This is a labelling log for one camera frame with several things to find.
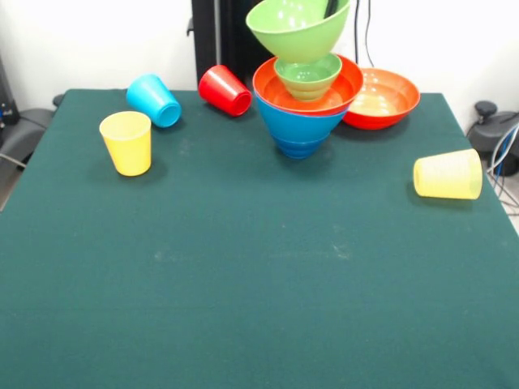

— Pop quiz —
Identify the large green bowl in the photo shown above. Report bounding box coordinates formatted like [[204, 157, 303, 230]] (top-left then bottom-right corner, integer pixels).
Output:
[[245, 0, 351, 65]]

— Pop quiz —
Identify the small green bowl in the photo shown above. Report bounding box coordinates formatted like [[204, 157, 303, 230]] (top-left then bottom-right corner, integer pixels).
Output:
[[273, 52, 344, 102]]

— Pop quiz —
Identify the orange bowl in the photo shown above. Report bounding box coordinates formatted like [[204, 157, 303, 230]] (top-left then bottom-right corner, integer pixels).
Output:
[[251, 54, 364, 118], [342, 67, 421, 130]]

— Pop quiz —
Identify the large light blue bowl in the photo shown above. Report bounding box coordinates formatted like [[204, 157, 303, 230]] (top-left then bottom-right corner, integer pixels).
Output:
[[254, 96, 349, 146]]

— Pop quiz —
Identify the small dark blue bowl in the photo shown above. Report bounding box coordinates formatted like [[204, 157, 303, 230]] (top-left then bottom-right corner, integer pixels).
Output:
[[277, 135, 326, 160]]

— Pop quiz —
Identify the red cup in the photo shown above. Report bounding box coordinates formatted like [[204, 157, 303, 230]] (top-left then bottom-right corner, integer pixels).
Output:
[[198, 64, 253, 118]]

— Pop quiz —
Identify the light blue cup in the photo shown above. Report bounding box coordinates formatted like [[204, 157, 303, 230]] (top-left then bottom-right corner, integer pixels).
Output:
[[125, 73, 182, 129]]

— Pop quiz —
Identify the black chair base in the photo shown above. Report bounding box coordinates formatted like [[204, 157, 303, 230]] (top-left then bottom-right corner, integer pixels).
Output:
[[465, 100, 519, 177]]

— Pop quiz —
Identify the translucent yellow cup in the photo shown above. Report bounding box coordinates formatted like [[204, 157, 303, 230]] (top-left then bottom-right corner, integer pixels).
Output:
[[412, 148, 483, 201]]

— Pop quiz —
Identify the opaque yellow cup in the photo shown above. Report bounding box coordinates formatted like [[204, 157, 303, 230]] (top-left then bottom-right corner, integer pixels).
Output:
[[99, 111, 153, 177]]

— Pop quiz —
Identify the dark green tablecloth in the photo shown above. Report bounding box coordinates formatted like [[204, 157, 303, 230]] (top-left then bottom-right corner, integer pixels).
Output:
[[0, 88, 519, 389]]

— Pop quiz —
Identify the black chair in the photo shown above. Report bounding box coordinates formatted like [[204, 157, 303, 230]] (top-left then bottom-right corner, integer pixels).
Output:
[[0, 93, 66, 169]]

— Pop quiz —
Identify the black wall cable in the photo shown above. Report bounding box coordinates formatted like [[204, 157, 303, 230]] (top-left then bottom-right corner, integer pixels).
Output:
[[350, 0, 376, 70]]

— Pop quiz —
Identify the floor cable bundle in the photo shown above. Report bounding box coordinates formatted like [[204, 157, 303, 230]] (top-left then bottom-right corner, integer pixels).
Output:
[[486, 121, 519, 214]]

